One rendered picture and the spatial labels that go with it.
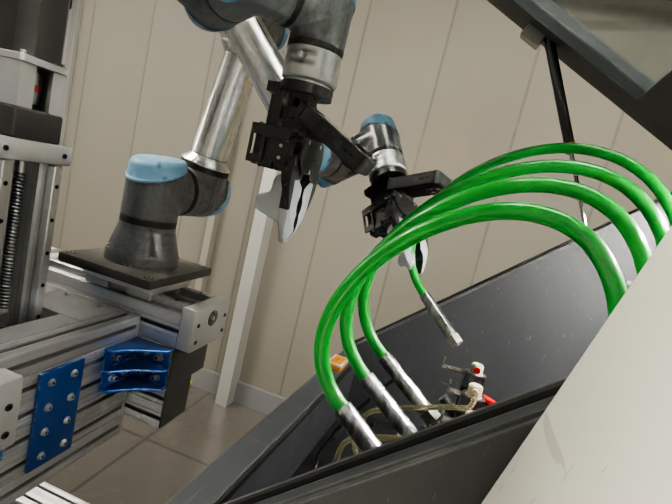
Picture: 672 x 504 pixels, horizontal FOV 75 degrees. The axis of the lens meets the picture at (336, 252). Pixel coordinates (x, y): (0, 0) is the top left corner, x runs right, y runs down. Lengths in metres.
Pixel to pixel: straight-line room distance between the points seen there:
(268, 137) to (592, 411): 0.50
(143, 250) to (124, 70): 2.06
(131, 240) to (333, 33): 0.60
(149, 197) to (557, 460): 0.88
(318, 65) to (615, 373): 0.49
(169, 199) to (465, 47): 1.67
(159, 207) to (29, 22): 0.37
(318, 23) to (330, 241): 1.73
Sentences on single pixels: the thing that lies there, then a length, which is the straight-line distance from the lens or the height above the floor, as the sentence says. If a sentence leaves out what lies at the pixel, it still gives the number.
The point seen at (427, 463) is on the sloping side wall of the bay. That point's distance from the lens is 0.29.
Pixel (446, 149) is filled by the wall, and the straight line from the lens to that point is 2.19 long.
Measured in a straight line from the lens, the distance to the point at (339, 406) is 0.40.
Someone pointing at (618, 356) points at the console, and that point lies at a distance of 0.22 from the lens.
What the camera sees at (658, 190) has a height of 1.38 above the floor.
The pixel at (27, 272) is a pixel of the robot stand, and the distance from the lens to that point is 0.95.
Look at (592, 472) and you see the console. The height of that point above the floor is 1.22.
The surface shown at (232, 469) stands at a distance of 0.58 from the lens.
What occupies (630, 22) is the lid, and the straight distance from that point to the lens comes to 0.81.
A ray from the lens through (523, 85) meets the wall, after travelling 2.26.
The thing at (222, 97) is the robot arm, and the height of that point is 1.43.
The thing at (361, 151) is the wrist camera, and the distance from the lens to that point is 0.56.
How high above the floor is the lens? 1.29
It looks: 8 degrees down
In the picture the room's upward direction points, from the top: 14 degrees clockwise
